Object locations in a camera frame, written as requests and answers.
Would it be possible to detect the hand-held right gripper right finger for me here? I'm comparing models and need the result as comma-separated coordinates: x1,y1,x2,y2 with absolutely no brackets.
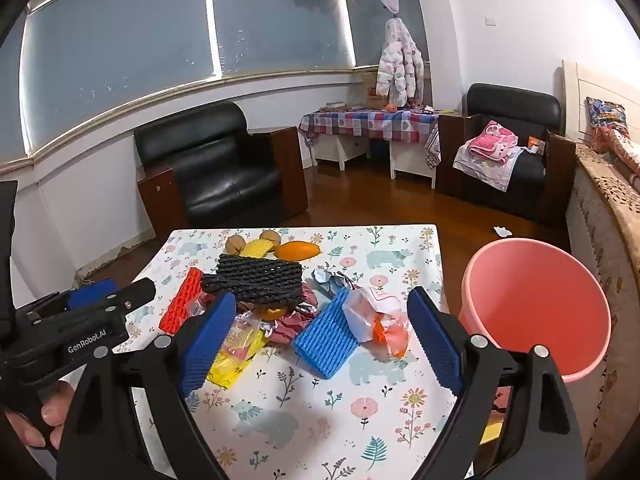
406,286,587,480

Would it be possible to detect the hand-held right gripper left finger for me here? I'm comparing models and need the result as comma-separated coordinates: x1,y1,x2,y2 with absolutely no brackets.
55,291,238,480

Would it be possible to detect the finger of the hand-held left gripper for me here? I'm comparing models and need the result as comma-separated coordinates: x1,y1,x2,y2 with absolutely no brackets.
30,280,120,313
102,278,156,322

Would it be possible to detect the yellow plastic bag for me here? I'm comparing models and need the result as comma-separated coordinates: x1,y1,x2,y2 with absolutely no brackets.
207,327,268,390

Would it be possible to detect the red foam fruit net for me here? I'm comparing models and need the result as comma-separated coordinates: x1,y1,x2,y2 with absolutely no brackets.
159,267,203,335

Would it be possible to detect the clear plastic bag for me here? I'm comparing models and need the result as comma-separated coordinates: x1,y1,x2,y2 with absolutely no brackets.
342,287,413,358

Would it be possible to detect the black foam fruit net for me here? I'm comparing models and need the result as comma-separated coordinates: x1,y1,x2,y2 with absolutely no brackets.
200,253,304,307

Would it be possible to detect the red paper wrapper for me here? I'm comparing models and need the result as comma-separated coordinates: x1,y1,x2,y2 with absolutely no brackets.
270,280,321,346

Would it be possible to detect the yellow foam fruit net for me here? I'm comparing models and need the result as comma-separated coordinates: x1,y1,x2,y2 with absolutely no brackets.
242,240,275,260

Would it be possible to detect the pink plastic bucket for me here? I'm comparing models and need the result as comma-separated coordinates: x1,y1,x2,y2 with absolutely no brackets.
459,238,612,383

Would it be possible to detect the blue foam fruit net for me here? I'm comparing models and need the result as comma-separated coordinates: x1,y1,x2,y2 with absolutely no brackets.
292,287,360,380

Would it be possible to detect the silver blue foil wrapper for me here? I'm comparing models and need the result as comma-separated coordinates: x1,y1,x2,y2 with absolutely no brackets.
311,268,363,296

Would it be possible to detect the person's left hand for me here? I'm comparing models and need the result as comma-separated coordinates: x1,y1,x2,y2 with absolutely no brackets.
4,381,76,450

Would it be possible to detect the yellow floor mat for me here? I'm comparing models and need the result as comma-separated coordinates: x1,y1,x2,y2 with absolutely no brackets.
480,412,506,446

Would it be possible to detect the floral bear print tablecloth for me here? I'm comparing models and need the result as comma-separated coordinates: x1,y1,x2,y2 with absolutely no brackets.
120,225,496,480

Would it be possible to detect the black leather armchair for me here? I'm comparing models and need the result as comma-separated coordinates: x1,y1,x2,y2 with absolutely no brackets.
437,83,576,226
133,101,309,236

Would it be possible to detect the white printed sheet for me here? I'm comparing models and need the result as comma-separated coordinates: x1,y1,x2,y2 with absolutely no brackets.
452,142,543,192

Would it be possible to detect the white low table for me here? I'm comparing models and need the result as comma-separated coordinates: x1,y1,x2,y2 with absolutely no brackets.
314,135,437,190

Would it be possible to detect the pink folded blanket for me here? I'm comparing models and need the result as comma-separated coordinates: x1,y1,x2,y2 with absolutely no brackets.
467,120,519,165

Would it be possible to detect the checkered tablecloth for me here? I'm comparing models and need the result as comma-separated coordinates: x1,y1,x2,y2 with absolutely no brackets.
298,107,443,167

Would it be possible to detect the grey roller blind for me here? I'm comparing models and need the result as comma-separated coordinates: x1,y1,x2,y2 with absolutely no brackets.
209,0,353,78
20,0,221,156
347,0,429,68

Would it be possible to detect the cardboard box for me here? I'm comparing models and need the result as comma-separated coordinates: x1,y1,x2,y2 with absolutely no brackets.
361,71,396,108

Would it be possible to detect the orange dotted quilt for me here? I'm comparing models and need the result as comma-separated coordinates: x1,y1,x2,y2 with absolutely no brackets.
591,125,640,176

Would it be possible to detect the pink dotted puffer jacket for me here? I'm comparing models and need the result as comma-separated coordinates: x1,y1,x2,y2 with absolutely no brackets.
376,17,425,107

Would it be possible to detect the cream bed headboard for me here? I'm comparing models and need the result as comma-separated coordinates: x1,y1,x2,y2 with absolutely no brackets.
562,59,640,143

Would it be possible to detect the colourful printed pillow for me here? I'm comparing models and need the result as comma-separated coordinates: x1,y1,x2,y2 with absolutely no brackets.
586,97,628,133

